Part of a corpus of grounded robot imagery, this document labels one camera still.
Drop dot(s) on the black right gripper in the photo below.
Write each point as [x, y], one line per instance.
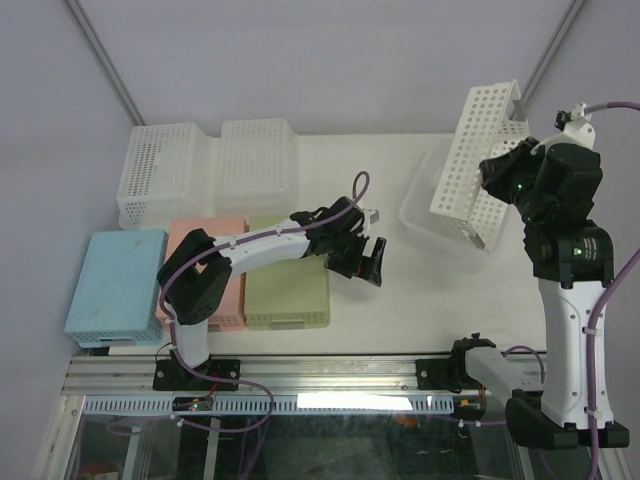
[496, 170]

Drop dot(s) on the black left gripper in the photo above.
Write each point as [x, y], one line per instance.
[364, 267]

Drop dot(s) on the cream white perforated basket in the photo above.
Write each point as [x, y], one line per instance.
[492, 122]

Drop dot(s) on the yellow-green perforated basket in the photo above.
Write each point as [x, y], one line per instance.
[285, 287]

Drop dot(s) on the small white perforated basket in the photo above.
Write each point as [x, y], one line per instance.
[423, 226]

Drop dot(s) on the pink perforated basket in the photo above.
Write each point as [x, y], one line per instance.
[197, 287]

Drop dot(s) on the large white perforated basket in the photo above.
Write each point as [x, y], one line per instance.
[176, 171]

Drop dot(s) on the light blue perforated basket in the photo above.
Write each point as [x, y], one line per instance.
[116, 294]

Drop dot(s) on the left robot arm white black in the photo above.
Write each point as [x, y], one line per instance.
[326, 228]

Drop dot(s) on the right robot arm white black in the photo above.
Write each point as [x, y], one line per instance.
[552, 188]

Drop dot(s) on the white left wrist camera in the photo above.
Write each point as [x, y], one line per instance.
[370, 217]

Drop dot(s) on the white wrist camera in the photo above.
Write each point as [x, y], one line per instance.
[574, 127]
[370, 217]

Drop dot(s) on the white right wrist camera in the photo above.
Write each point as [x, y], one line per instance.
[574, 127]

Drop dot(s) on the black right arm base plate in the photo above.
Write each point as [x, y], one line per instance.
[443, 374]

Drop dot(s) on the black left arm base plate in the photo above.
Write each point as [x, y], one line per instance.
[171, 376]

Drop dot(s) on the white slotted cable duct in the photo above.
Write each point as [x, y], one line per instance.
[299, 404]

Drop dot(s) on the aluminium frame rail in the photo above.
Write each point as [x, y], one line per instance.
[428, 300]

